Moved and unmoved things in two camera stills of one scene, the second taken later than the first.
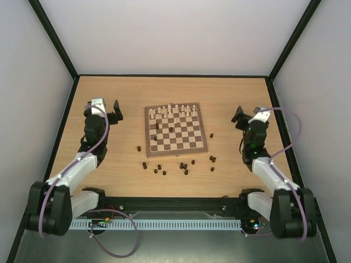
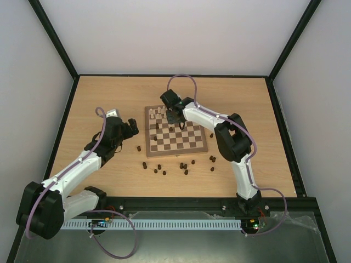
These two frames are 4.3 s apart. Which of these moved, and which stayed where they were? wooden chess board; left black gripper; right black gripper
Moved: right black gripper; left black gripper
Stayed: wooden chess board
